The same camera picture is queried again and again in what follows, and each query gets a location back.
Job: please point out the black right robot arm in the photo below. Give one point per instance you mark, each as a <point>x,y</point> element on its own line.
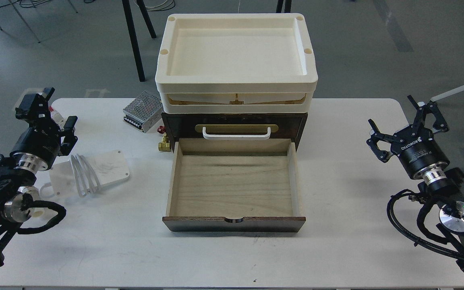
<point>441,217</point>

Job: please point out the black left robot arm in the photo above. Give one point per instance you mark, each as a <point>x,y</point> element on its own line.
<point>20,213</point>

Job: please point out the white plastic plate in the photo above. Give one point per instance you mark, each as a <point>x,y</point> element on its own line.
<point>84,175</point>

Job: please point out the metal mesh power supply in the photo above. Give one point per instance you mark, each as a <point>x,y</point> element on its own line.
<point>144,111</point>

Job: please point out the brass valve red handle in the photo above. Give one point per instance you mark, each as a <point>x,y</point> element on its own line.
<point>164,145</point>

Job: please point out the white drawer handle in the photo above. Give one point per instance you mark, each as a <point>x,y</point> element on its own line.
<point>208,136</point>

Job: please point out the black table leg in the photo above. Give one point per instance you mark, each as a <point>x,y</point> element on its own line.
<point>132,33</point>

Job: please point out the white red electrical block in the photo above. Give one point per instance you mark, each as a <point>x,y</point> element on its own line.
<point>57,117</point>

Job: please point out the dark wooden cabinet body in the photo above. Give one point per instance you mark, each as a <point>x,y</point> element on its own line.
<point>185,133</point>

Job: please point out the open wooden drawer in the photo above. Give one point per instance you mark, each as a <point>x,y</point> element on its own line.
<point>234,186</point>

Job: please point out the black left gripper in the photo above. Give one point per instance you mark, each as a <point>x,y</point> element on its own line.
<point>40,144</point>

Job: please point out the cream plastic tray top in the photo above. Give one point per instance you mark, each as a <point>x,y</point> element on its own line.
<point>236,63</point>

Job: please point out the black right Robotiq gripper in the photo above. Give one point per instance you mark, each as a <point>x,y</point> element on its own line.
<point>419,150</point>

